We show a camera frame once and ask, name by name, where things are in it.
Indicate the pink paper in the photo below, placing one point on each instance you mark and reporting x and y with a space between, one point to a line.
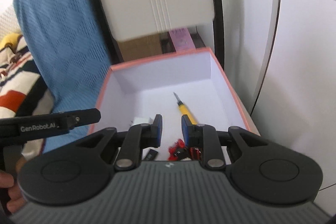
182 39

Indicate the red and black clip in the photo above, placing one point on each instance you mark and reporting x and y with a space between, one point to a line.
176 150

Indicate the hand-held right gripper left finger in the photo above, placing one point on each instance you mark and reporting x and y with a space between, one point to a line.
158 129

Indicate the yellow screwdriver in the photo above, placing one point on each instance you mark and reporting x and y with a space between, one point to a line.
184 109

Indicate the person's left hand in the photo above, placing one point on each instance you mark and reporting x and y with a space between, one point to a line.
15 195

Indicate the brown cardboard box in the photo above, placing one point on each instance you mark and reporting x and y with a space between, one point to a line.
139 48

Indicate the black flash drive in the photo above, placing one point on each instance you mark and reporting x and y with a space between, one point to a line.
150 155

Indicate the striped cream blanket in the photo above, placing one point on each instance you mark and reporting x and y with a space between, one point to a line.
21 77

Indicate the blue knitted blanket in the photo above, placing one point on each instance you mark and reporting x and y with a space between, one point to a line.
65 29

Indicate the white charger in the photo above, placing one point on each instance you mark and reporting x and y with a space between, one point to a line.
141 121

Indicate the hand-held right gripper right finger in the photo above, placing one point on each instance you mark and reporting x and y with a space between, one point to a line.
185 129

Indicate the pink cardboard box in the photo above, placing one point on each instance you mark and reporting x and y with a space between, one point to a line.
157 77

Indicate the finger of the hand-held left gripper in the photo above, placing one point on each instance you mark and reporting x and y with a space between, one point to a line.
86 116

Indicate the silver metal strip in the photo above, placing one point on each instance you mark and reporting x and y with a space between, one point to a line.
271 29

